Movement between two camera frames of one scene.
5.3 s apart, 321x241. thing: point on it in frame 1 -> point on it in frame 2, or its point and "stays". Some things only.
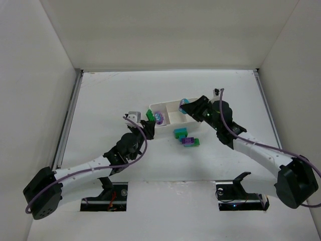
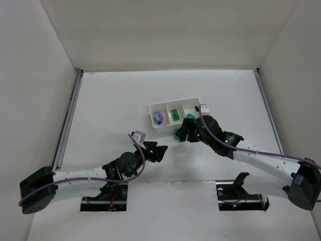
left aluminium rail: (59, 154) stays
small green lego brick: (150, 115) -> (175, 115)
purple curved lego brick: (159, 117) stays
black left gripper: (148, 126) -> (147, 152)
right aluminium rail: (268, 108) stays
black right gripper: (198, 110) -> (191, 129)
